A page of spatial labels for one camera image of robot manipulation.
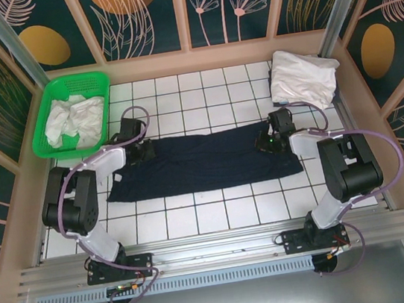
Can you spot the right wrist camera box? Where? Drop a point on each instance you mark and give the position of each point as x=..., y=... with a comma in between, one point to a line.
x=279, y=119

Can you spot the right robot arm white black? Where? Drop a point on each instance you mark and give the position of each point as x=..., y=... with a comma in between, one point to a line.
x=351, y=172

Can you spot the navy blue t-shirt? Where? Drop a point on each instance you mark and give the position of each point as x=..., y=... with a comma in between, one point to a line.
x=207, y=162

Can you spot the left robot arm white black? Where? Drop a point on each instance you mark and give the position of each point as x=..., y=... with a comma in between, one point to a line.
x=78, y=206

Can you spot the aluminium frame post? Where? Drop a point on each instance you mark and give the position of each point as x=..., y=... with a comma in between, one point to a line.
x=342, y=0
x=19, y=53

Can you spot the white crumpled t-shirt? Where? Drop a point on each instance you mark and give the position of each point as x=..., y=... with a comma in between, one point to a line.
x=80, y=116

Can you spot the green plastic basket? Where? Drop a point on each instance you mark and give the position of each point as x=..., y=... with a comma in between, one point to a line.
x=83, y=81

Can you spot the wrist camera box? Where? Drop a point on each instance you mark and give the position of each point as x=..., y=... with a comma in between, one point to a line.
x=279, y=119
x=131, y=128

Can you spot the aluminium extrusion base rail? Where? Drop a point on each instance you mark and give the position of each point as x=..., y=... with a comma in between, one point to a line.
x=215, y=247

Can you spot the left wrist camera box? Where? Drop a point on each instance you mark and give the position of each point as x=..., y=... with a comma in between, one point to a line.
x=131, y=128

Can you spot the white folded t-shirt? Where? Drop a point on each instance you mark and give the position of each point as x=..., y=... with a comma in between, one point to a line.
x=300, y=77

